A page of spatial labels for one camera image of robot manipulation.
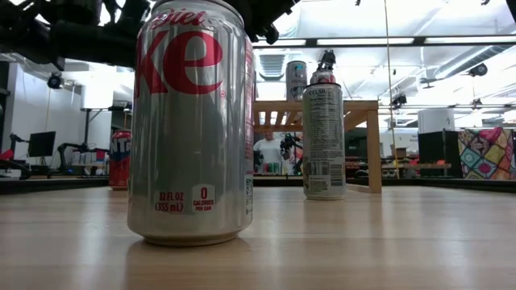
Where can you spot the black-legged table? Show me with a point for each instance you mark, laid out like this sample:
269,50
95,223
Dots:
86,129

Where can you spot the black computer monitor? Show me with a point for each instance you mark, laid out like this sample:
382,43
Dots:
41,143

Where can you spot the ceiling air vent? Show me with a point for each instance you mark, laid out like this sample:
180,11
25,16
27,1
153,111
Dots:
272,66

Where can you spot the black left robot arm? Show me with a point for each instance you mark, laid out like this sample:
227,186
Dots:
92,44

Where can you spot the wooden slatted shelf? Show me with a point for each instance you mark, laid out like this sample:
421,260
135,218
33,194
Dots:
373,141

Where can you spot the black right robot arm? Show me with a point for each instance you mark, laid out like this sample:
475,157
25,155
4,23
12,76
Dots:
262,5

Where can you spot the white wall cabinet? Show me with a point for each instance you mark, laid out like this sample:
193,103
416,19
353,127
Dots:
96,96

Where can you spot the black metal table frame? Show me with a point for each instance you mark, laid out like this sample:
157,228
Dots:
52,185

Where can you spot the silver Diet Coke can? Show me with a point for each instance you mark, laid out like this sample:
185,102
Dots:
189,141
322,77

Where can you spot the white storage box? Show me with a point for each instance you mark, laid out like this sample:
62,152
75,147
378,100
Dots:
435,118

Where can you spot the white Celsius slim can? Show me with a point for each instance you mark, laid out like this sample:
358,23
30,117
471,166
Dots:
324,141
296,82

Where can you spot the grey ceiling duct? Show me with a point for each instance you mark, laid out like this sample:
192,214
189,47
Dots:
463,64

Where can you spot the colourful patchwork cloth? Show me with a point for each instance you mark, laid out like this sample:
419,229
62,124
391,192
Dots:
488,153

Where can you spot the black background robot arm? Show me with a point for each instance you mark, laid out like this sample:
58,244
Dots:
292,149
60,153
13,139

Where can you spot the black ceiling-mounted camera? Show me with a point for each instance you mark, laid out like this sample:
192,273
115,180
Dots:
479,69
327,60
55,80
399,100

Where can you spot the orange Fanta soda can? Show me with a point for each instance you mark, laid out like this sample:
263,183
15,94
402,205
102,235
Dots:
119,161

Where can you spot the person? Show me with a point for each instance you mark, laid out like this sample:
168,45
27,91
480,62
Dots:
269,151

